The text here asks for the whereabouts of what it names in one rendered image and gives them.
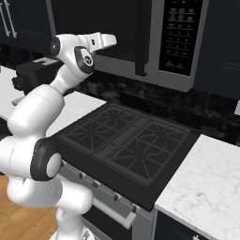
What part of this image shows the dark base cupboard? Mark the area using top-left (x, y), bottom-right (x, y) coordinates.
top-left (154, 210), bottom-right (210, 240)

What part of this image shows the black toaster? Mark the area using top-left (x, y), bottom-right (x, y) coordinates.
top-left (11, 56), bottom-right (66, 95)

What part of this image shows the dark microwave door handle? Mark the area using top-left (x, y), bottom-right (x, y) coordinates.
top-left (134, 0), bottom-right (154, 77)

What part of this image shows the dark microwave door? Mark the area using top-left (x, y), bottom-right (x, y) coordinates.
top-left (50, 0), bottom-right (158, 85)

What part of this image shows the grey microwave oven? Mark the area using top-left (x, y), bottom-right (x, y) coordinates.
top-left (46, 0), bottom-right (211, 94)

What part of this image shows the silver oven handle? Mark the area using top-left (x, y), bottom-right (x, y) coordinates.
top-left (91, 197), bottom-right (138, 231)

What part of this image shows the silver cupboard handle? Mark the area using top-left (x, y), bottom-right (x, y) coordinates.
top-left (0, 0), bottom-right (7, 38)
top-left (4, 0), bottom-right (18, 39)

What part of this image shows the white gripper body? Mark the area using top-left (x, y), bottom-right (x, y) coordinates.
top-left (97, 32), bottom-right (118, 52)

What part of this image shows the black gas hob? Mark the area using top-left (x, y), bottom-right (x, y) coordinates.
top-left (51, 102), bottom-right (202, 213)

